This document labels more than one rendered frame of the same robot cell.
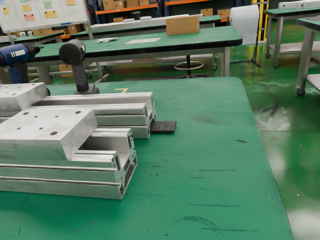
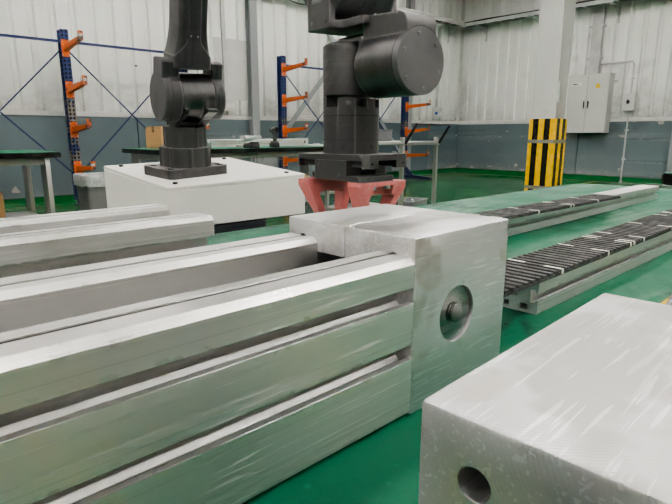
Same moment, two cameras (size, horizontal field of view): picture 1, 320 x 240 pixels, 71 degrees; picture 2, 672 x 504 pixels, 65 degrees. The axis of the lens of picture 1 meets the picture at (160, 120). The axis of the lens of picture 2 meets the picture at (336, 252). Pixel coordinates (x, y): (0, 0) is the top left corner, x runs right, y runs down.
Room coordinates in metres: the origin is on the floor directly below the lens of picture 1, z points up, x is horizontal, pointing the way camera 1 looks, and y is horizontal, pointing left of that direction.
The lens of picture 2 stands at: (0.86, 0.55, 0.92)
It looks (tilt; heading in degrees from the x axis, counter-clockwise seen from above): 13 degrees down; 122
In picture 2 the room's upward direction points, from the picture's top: straight up
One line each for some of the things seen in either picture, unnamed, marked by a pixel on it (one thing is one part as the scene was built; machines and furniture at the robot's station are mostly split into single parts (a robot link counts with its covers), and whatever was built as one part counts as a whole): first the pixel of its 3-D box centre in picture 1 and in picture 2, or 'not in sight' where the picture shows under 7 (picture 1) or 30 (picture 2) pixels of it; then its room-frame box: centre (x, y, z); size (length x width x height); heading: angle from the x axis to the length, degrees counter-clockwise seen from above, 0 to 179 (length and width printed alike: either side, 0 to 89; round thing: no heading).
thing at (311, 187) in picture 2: not in sight; (341, 202); (0.56, 1.03, 0.85); 0.07 x 0.07 x 0.09; 76
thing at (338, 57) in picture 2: not in sight; (355, 72); (0.58, 1.03, 0.98); 0.07 x 0.06 x 0.07; 159
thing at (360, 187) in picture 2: not in sight; (359, 204); (0.59, 1.03, 0.85); 0.07 x 0.07 x 0.09; 76
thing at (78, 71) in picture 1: (82, 73); not in sight; (0.75, 0.24, 0.89); 0.20 x 0.08 x 0.22; 6
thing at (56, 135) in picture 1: (45, 138); not in sight; (0.36, 0.21, 0.87); 0.16 x 0.11 x 0.07; 75
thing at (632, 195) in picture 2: not in sight; (553, 212); (0.70, 1.50, 0.79); 0.96 x 0.04 x 0.03; 75
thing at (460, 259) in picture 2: not in sight; (381, 288); (0.71, 0.84, 0.83); 0.12 x 0.09 x 0.10; 165
